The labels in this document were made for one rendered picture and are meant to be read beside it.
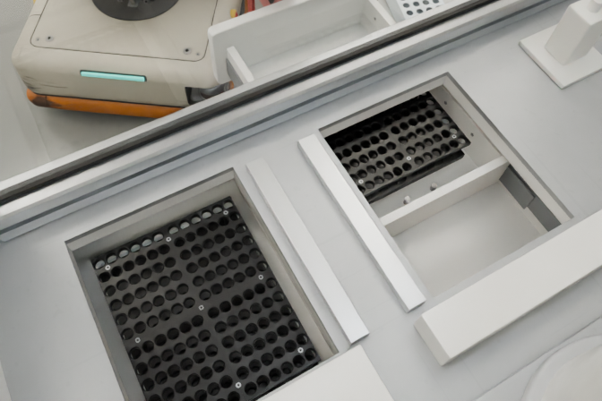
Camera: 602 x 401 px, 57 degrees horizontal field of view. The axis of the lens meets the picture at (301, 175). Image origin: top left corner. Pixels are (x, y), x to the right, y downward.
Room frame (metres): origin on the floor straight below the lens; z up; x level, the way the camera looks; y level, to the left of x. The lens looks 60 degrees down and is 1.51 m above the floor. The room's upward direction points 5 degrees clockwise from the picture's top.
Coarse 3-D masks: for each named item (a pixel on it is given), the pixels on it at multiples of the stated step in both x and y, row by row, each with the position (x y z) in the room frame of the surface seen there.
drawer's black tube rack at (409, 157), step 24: (432, 96) 0.50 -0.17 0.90; (384, 120) 0.47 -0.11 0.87; (408, 120) 0.45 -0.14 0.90; (432, 120) 0.45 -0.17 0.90; (336, 144) 0.42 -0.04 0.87; (360, 144) 0.41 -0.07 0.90; (384, 144) 0.41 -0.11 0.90; (408, 144) 0.41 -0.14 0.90; (432, 144) 0.42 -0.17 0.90; (456, 144) 0.42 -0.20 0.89; (360, 168) 0.37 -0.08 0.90; (384, 168) 0.37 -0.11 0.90; (408, 168) 0.39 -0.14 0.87; (432, 168) 0.40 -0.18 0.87; (384, 192) 0.35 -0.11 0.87
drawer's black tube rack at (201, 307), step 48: (192, 240) 0.26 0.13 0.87; (240, 240) 0.26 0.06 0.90; (144, 288) 0.19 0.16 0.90; (192, 288) 0.19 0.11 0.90; (240, 288) 0.20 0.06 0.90; (144, 336) 0.14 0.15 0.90; (192, 336) 0.14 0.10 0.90; (240, 336) 0.15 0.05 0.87; (288, 336) 0.15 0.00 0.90; (144, 384) 0.09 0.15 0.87; (192, 384) 0.10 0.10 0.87; (240, 384) 0.10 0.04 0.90
